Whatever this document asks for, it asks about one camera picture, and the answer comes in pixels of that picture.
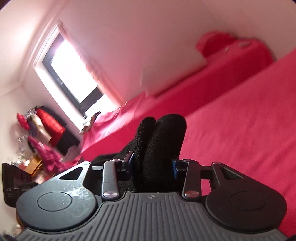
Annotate pink curtain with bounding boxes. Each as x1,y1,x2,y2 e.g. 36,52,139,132
86,60,126,106

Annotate wooden shelf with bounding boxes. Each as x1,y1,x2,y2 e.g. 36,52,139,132
18,155,43,177

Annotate black pants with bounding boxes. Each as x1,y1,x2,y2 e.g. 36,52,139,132
91,114,187,192

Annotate red near bed cover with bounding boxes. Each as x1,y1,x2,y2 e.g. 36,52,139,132
180,52,295,235

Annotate magenta hanging garment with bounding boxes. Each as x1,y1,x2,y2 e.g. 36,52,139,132
28,136,64,172

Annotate red hanging jacket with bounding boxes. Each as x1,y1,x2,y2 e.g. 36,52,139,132
36,108,66,147

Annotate red bed cover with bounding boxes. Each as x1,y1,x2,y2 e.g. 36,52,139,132
180,52,295,235
81,31,274,161

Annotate crumpled cloth on bed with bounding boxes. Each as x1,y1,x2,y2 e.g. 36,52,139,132
79,111,101,135

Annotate red far bed cover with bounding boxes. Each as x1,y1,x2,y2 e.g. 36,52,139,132
81,31,274,161

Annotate white pillow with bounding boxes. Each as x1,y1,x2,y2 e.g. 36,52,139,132
139,41,208,96

